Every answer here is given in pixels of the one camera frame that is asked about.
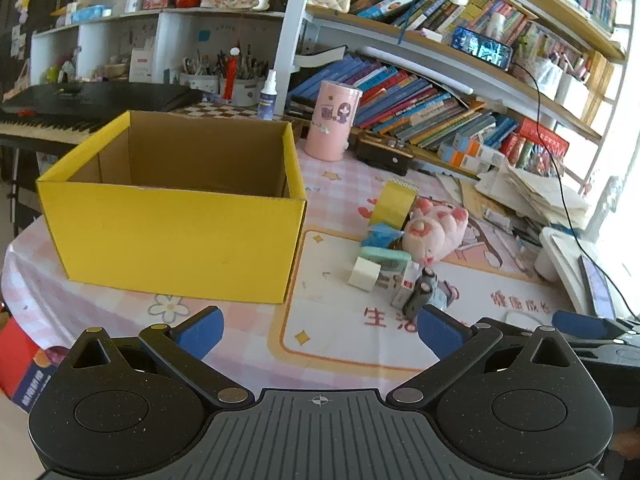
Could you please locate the blue star-shaped sharpener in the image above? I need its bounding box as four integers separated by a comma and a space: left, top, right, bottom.
360, 223, 404, 249

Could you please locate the red bag on floor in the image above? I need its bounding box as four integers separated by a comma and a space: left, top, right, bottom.
0, 318, 68, 413

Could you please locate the pink cartoon table mat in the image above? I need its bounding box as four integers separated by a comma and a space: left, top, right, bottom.
2, 156, 570, 391

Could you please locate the white pen holder cup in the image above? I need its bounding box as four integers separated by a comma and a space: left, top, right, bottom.
219, 77, 265, 107

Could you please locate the grey toy car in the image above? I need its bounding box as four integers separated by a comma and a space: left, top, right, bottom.
427, 281, 460, 311

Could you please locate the yellow cardboard box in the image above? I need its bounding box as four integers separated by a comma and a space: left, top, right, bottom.
37, 112, 307, 304

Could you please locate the white cubby shelf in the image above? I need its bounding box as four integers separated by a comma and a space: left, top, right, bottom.
29, 8, 284, 84

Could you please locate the smartphone on shelf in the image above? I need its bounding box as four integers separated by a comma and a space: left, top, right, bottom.
451, 26, 513, 70

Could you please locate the black binder clip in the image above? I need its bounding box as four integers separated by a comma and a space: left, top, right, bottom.
401, 266, 438, 321

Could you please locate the white charger cube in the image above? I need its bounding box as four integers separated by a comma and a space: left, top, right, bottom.
348, 257, 381, 292

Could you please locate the white laptop stand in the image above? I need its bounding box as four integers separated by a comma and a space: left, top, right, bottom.
534, 225, 640, 320

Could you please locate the yellow tape roll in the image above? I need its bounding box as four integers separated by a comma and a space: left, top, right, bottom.
369, 178, 419, 230

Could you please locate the black charging cable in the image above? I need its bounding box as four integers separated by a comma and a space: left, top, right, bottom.
508, 62, 640, 321

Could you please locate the small white carton box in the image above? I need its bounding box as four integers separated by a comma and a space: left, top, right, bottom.
390, 261, 421, 311

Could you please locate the pink plush toy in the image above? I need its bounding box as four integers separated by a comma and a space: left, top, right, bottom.
401, 197, 469, 266

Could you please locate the black electronic keyboard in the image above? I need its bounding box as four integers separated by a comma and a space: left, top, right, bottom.
1, 81, 202, 144

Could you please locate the wooden chess board box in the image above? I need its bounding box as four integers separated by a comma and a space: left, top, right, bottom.
175, 102, 257, 119

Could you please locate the stack of papers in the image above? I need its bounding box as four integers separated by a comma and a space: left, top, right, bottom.
475, 162, 589, 230

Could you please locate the brown retro radio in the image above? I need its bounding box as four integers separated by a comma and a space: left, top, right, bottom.
356, 132, 414, 177

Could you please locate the pink cylindrical canister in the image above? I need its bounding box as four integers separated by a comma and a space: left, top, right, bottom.
305, 80, 362, 162

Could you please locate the white spray bottle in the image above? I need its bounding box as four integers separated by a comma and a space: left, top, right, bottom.
256, 70, 278, 120

